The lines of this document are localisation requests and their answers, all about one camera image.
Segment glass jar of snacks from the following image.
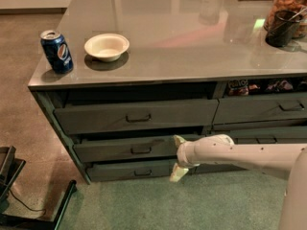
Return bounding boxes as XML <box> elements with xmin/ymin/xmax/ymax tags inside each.
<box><xmin>264</xmin><ymin>0</ymin><xmax>307</xmax><ymax>30</ymax></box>

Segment black chair base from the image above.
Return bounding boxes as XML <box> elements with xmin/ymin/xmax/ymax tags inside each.
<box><xmin>5</xmin><ymin>147</ymin><xmax>80</xmax><ymax>230</ymax></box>

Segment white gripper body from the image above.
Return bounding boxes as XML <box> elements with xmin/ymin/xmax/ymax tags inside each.
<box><xmin>177</xmin><ymin>142</ymin><xmax>197</xmax><ymax>169</ymax></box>

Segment grey drawer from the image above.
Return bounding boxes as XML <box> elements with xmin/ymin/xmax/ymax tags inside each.
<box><xmin>195</xmin><ymin>164</ymin><xmax>243</xmax><ymax>173</ymax></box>
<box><xmin>213</xmin><ymin>92</ymin><xmax>307</xmax><ymax>125</ymax></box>
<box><xmin>86</xmin><ymin>159</ymin><xmax>176</xmax><ymax>182</ymax></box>
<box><xmin>74</xmin><ymin>135</ymin><xmax>177</xmax><ymax>162</ymax></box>
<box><xmin>209</xmin><ymin>126</ymin><xmax>307</xmax><ymax>146</ymax></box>
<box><xmin>54</xmin><ymin>99</ymin><xmax>218</xmax><ymax>134</ymax></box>

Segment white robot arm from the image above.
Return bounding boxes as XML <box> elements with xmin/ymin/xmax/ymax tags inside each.
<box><xmin>170</xmin><ymin>134</ymin><xmax>307</xmax><ymax>230</ymax></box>

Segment blue Pepsi soda can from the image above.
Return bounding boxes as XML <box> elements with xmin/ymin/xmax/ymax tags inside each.
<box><xmin>40</xmin><ymin>30</ymin><xmax>73</xmax><ymax>74</ymax></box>

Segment grey drawer cabinet counter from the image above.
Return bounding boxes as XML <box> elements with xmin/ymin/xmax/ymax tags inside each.
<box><xmin>29</xmin><ymin>0</ymin><xmax>307</xmax><ymax>182</ymax></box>

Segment snack bags in drawer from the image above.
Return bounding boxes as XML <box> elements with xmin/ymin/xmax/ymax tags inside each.
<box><xmin>225</xmin><ymin>77</ymin><xmax>307</xmax><ymax>96</ymax></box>

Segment black mesh cup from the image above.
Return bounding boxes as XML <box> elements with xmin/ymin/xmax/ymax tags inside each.
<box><xmin>265</xmin><ymin>10</ymin><xmax>303</xmax><ymax>47</ymax></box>

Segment black cable on floor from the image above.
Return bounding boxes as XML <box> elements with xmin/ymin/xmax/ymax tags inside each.
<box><xmin>9</xmin><ymin>188</ymin><xmax>48</xmax><ymax>213</ymax></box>

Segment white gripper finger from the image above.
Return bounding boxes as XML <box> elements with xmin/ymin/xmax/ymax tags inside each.
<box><xmin>170</xmin><ymin>163</ymin><xmax>189</xmax><ymax>182</ymax></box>
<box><xmin>174</xmin><ymin>135</ymin><xmax>186</xmax><ymax>148</ymax></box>

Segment white paper bowl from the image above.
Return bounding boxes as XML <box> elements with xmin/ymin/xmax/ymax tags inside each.
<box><xmin>84</xmin><ymin>34</ymin><xmax>130</xmax><ymax>62</ymax></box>

